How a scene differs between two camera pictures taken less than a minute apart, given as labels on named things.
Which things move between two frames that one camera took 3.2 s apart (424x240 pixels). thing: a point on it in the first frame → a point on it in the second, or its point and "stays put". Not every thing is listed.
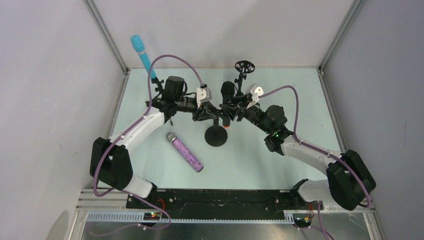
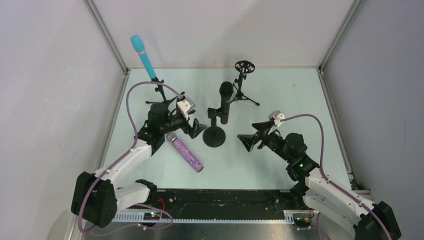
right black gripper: (240, 110) → (260, 135)
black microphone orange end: (227, 90) stays put
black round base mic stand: (216, 135) stays put
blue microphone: (139, 44) stays put
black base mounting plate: (222, 201) stays put
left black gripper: (201, 110) → (189, 126)
